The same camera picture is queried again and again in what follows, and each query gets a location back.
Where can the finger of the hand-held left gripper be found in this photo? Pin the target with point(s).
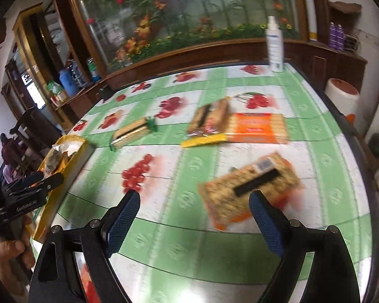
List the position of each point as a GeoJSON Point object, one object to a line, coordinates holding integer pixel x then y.
{"type": "Point", "coordinates": [30, 179]}
{"type": "Point", "coordinates": [52, 180]}

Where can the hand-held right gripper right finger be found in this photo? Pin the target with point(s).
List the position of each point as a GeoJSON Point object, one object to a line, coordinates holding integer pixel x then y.
{"type": "Point", "coordinates": [268, 224]}

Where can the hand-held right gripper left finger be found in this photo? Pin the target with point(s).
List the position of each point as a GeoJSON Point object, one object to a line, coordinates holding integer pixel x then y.
{"type": "Point", "coordinates": [123, 224]}

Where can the white tray with yellow tape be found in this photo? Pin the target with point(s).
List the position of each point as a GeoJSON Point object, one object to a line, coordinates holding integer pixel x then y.
{"type": "Point", "coordinates": [79, 159]}

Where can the orange-edged cracker packet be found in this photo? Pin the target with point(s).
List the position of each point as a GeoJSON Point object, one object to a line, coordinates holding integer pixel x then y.
{"type": "Point", "coordinates": [233, 195]}

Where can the person's left hand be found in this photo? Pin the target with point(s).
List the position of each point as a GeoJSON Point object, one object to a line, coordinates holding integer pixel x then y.
{"type": "Point", "coordinates": [9, 252]}

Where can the clear dried plum packet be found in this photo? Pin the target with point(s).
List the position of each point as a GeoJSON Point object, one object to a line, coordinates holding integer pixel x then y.
{"type": "Point", "coordinates": [55, 161]}

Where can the dark wooden chair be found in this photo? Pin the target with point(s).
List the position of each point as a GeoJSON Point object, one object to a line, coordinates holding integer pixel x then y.
{"type": "Point", "coordinates": [34, 129]}

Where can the small cardboard boxes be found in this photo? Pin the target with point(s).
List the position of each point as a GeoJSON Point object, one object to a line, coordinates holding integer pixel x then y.
{"type": "Point", "coordinates": [60, 97]}

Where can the green-edged rectangular cracker packet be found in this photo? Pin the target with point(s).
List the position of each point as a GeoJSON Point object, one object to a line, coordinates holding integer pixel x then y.
{"type": "Point", "coordinates": [131, 132]}

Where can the green packet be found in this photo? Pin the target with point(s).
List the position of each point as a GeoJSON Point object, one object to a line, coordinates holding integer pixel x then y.
{"type": "Point", "coordinates": [54, 87]}

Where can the large orange cracker packet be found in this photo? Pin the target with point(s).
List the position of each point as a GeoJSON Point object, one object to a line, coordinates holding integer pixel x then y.
{"type": "Point", "coordinates": [259, 127]}

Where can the blue thermos jug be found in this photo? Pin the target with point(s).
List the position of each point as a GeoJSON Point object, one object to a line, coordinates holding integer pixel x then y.
{"type": "Point", "coordinates": [68, 83]}

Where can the small black pot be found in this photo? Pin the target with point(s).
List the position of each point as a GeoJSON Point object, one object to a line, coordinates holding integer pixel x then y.
{"type": "Point", "coordinates": [105, 93]}

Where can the yellow-orange biscuit packet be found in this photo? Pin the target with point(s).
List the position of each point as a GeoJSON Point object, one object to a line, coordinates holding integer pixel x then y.
{"type": "Point", "coordinates": [205, 139]}

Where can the clear water bottle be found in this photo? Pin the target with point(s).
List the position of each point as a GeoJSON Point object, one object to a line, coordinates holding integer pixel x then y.
{"type": "Point", "coordinates": [76, 72]}

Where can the brown-edged cracker packet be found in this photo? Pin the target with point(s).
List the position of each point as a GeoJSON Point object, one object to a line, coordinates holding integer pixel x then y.
{"type": "Point", "coordinates": [214, 113]}

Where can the wooden display cabinet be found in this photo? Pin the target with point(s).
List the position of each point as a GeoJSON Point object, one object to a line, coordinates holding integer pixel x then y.
{"type": "Point", "coordinates": [224, 53]}

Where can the white spray bottle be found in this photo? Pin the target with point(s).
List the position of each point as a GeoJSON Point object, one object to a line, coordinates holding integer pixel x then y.
{"type": "Point", "coordinates": [274, 47]}

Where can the purple bottle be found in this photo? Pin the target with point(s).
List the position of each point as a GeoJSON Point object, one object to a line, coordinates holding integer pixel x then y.
{"type": "Point", "coordinates": [333, 36]}
{"type": "Point", "coordinates": [340, 38]}

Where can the floral glass panel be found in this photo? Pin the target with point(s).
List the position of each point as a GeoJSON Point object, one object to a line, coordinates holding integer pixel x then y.
{"type": "Point", "coordinates": [192, 9]}

